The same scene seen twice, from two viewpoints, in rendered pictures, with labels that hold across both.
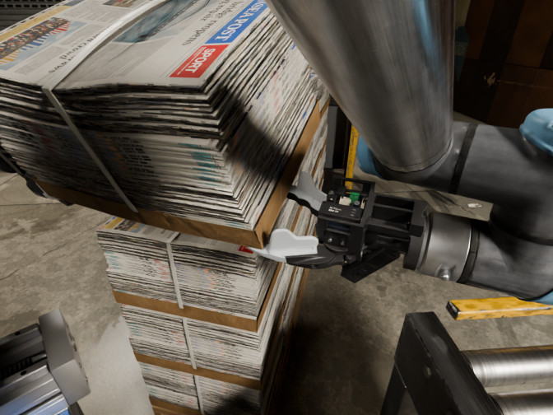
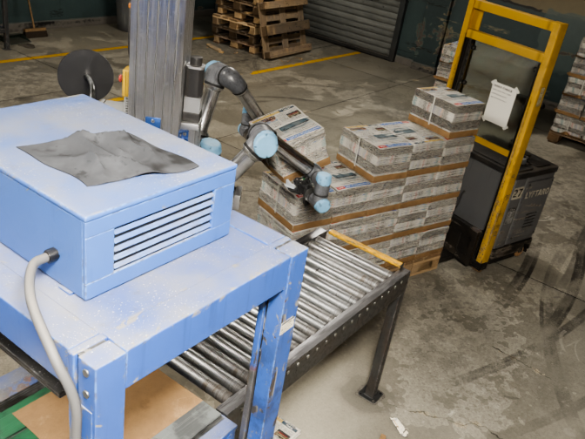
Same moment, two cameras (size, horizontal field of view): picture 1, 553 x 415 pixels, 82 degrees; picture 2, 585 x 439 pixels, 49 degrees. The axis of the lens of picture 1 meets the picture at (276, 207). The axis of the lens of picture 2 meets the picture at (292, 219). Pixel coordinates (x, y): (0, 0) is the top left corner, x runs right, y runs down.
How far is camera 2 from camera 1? 3.05 m
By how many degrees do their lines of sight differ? 32
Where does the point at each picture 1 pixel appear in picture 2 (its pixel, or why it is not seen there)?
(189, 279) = (280, 201)
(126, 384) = not seen: hidden behind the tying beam
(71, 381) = (236, 202)
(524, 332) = (485, 382)
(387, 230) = (302, 186)
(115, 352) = not seen: hidden behind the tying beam
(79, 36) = (274, 124)
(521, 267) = (312, 199)
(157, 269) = (273, 193)
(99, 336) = not seen: hidden behind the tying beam
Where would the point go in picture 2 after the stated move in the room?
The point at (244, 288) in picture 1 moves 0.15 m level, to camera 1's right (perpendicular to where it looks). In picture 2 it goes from (292, 210) to (312, 220)
